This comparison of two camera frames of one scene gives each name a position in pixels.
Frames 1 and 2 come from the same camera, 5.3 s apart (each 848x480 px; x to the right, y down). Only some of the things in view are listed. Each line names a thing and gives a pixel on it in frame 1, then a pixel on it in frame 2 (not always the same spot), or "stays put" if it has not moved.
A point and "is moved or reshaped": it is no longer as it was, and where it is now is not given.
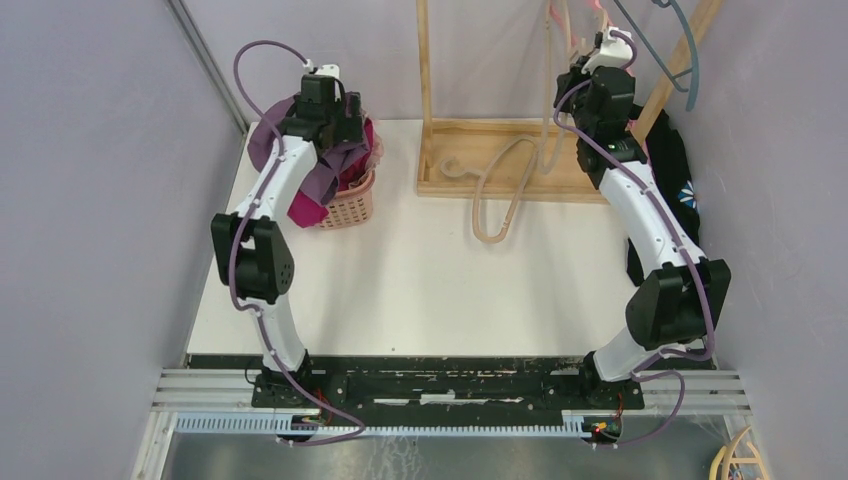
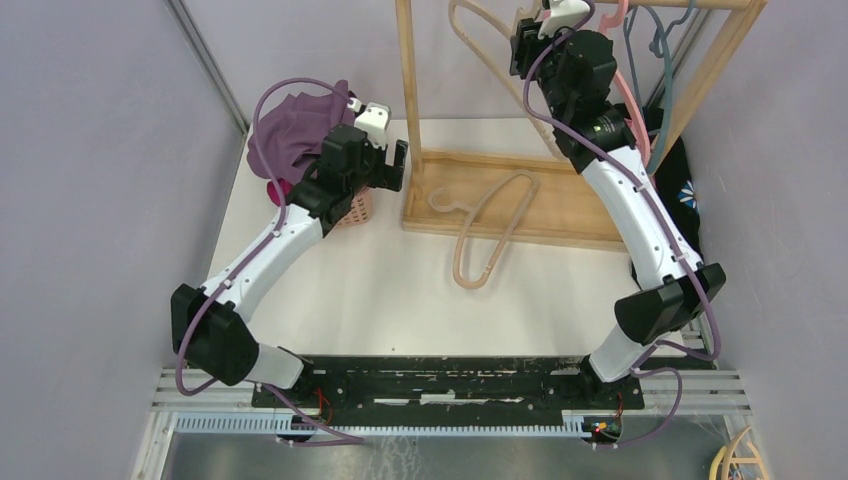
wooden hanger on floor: x=728 y=459 stays put
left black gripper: x=351 y=129 to x=388 y=176
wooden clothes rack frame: x=523 y=158 to x=500 y=198
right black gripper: x=576 y=75 to x=527 y=45
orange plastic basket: x=351 y=206 stays put
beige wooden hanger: x=480 y=175 to x=473 y=210
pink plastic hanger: x=593 y=4 is moved or reshaped
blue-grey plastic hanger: x=695 y=64 to x=661 y=45
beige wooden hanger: x=548 y=167 is moved or reshaped
